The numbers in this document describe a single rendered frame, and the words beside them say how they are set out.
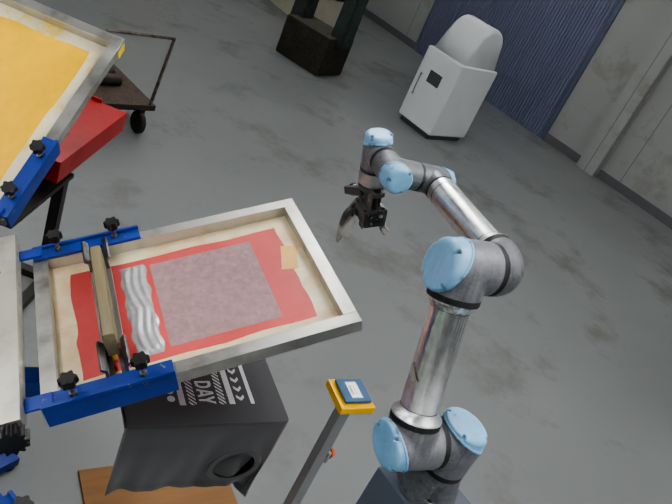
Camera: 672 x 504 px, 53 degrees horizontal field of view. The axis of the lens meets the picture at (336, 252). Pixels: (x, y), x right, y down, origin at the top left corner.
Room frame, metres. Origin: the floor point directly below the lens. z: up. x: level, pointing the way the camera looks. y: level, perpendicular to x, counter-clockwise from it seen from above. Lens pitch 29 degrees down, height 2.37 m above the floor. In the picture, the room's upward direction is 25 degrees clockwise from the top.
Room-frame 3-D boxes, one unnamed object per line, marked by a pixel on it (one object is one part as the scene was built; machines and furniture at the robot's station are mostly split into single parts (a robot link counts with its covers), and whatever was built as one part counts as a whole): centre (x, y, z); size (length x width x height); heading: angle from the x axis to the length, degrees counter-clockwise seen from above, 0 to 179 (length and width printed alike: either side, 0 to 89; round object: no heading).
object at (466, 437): (1.23, -0.43, 1.37); 0.13 x 0.12 x 0.14; 123
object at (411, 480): (1.23, -0.44, 1.25); 0.15 x 0.15 x 0.10
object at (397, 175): (1.61, -0.06, 1.76); 0.11 x 0.11 x 0.08; 33
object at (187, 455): (1.39, 0.14, 0.77); 0.46 x 0.09 x 0.36; 125
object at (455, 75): (8.12, -0.40, 0.69); 0.75 x 0.62 x 1.39; 137
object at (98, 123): (2.31, 1.28, 1.06); 0.61 x 0.46 x 0.12; 5
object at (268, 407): (1.54, 0.24, 0.95); 0.48 x 0.44 x 0.01; 125
